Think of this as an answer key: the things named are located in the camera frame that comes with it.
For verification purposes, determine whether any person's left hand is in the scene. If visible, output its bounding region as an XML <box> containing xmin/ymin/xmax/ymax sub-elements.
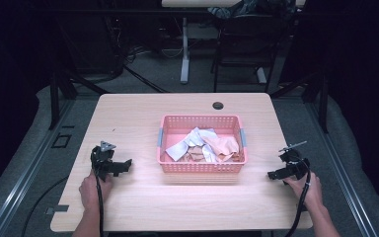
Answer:
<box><xmin>78</xmin><ymin>170</ymin><xmax>114</xmax><ymax>212</ymax></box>

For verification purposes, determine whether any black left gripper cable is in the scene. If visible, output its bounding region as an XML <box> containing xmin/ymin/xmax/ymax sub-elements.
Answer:
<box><xmin>93</xmin><ymin>164</ymin><xmax>105</xmax><ymax>237</ymax></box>

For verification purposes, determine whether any black metal stand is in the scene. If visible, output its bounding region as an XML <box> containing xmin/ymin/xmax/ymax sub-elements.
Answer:
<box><xmin>47</xmin><ymin>70</ymin><xmax>110</xmax><ymax>131</ymax></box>
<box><xmin>269</xmin><ymin>70</ymin><xmax>330</xmax><ymax>134</ymax></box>

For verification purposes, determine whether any patterned cloth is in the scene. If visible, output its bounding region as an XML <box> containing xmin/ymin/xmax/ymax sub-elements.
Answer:
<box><xmin>207</xmin><ymin>0</ymin><xmax>265</xmax><ymax>20</ymax></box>

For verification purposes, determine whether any peach sock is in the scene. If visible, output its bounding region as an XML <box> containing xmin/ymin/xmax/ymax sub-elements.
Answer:
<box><xmin>201</xmin><ymin>135</ymin><xmax>241</xmax><ymax>162</ymax></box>

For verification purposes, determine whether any black floor cable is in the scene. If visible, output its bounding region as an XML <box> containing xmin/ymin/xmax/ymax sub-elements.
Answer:
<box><xmin>121</xmin><ymin>63</ymin><xmax>171</xmax><ymax>94</ymax></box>

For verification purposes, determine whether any black chair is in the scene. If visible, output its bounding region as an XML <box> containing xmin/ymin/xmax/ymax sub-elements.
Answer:
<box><xmin>210</xmin><ymin>13</ymin><xmax>282</xmax><ymax>93</ymax></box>

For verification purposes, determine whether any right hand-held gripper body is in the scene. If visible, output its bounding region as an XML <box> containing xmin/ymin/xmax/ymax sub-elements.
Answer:
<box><xmin>277</xmin><ymin>140</ymin><xmax>311</xmax><ymax>181</ymax></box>

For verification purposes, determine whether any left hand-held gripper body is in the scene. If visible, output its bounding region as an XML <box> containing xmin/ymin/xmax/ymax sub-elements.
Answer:
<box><xmin>90</xmin><ymin>140</ymin><xmax>123</xmax><ymax>182</ymax></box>

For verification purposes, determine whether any white desk leg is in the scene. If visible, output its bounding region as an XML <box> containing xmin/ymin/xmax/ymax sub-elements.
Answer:
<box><xmin>180</xmin><ymin>17</ymin><xmax>190</xmax><ymax>85</ymax></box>

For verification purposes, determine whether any light blue sock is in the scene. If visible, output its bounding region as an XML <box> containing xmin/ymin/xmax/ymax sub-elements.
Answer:
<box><xmin>165</xmin><ymin>126</ymin><xmax>219</xmax><ymax>164</ymax></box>

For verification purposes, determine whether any person's right hand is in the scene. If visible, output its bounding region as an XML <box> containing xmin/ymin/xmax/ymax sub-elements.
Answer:
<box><xmin>283</xmin><ymin>171</ymin><xmax>324</xmax><ymax>211</ymax></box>

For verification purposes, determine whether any pink plastic basket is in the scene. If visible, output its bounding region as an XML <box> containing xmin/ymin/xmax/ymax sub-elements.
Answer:
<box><xmin>156</xmin><ymin>114</ymin><xmax>249</xmax><ymax>174</ymax></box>

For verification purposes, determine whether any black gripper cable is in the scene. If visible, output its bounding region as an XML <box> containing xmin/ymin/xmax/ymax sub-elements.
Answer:
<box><xmin>284</xmin><ymin>167</ymin><xmax>312</xmax><ymax>237</ymax></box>
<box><xmin>93</xmin><ymin>164</ymin><xmax>105</xmax><ymax>237</ymax></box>

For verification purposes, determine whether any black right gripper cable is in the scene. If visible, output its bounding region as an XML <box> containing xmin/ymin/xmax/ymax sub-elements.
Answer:
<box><xmin>284</xmin><ymin>167</ymin><xmax>312</xmax><ymax>237</ymax></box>

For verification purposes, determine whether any tan patterned sock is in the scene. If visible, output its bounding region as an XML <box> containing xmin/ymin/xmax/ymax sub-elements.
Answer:
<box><xmin>180</xmin><ymin>146</ymin><xmax>208</xmax><ymax>163</ymax></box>

